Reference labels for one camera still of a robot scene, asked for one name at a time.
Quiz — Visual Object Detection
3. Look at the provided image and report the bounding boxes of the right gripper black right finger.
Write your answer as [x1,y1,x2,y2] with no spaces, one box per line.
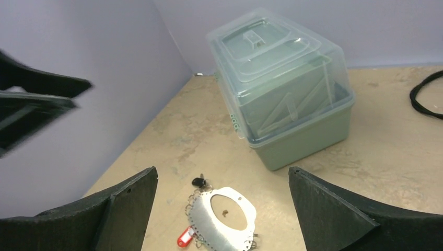
[288,167,442,250]

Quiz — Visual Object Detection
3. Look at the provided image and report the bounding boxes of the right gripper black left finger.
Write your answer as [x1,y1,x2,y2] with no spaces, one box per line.
[1,167,158,250]

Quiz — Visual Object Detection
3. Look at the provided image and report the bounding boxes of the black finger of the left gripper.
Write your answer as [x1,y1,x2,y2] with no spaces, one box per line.
[1,91,77,157]
[1,52,92,98]

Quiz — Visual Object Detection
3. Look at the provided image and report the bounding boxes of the keys with black tag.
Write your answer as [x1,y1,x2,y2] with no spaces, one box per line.
[191,174,212,191]

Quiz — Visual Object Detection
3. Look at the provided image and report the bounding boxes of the steel perforated key plate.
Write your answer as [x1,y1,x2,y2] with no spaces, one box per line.
[185,187,258,251]

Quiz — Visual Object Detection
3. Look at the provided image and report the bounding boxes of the red key tag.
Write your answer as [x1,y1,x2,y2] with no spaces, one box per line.
[177,226,195,248]

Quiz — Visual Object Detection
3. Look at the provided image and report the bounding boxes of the clear green plastic storage box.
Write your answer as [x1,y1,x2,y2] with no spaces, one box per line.
[206,8,356,171]

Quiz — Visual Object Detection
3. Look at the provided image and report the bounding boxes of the black coiled cable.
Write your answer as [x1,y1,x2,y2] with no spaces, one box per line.
[409,70,443,121]

